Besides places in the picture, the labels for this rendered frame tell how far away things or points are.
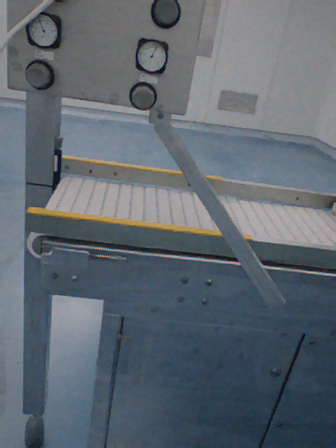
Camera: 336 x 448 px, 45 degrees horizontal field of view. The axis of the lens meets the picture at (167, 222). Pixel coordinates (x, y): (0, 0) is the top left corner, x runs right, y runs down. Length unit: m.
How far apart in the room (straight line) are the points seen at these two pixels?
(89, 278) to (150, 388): 0.32
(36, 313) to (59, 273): 0.43
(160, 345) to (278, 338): 0.23
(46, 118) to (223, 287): 0.48
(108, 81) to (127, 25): 0.07
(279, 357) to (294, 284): 0.21
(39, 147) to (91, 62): 0.40
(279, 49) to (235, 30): 0.68
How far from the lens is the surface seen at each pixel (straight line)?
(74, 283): 0.68
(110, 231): 0.62
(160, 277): 0.66
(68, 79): 0.53
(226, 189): 0.89
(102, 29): 0.52
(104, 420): 0.95
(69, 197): 0.78
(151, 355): 0.83
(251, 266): 0.56
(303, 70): 6.39
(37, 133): 0.89
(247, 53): 6.04
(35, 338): 1.15
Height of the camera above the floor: 1.20
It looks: 25 degrees down
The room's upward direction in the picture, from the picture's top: 10 degrees clockwise
